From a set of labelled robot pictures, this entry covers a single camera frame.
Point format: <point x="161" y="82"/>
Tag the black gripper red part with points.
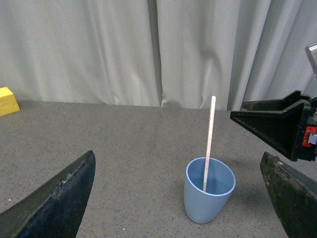
<point x="288" y="125"/>

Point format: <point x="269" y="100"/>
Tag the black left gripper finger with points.
<point x="55" y="209"/>

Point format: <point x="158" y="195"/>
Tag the pale pink chopstick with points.
<point x="209" y="141"/>

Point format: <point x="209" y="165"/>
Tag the blue plastic cup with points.
<point x="203" y="206"/>

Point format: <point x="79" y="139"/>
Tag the yellow foam block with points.
<point x="8" y="102"/>

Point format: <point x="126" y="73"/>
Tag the white pleated curtain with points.
<point x="168" y="53"/>

